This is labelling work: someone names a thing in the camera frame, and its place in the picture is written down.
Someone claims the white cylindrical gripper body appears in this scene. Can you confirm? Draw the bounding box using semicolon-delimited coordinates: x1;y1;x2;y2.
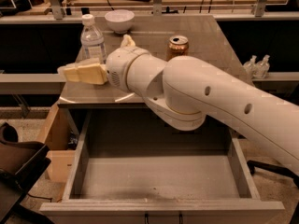
106;47;149;91

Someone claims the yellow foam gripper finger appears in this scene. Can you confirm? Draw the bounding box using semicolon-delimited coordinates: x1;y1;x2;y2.
121;35;135;48
57;58;107;85

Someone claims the clear plastic water bottle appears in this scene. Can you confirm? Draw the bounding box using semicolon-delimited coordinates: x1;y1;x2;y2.
80;14;107;63

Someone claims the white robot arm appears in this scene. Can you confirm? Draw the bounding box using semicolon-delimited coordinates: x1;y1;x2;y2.
58;45;299;174

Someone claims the grey cabinet with glossy top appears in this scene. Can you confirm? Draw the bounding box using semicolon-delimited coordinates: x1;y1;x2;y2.
57;14;263;138

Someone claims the open grey top drawer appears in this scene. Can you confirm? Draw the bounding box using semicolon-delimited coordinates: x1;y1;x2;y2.
41;109;284;224

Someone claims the left clear pump bottle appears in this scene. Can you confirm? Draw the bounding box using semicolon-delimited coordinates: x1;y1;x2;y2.
243;55;257;78

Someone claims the clear pump bottle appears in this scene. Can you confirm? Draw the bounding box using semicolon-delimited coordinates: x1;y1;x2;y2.
243;55;257;78
253;55;270;78

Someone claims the right clear pump bottle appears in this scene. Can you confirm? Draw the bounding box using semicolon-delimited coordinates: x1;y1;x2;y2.
253;55;270;78

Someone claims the white ceramic bowl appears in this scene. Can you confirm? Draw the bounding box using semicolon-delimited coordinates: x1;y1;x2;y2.
105;9;135;34

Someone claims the orange soda can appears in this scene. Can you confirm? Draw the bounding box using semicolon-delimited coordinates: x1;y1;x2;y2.
166;35;189;61

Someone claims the cardboard box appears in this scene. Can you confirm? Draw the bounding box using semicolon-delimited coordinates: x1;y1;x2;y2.
37;104;75;183

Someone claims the dark office chair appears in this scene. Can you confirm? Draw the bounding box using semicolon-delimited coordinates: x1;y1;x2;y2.
0;122;53;224

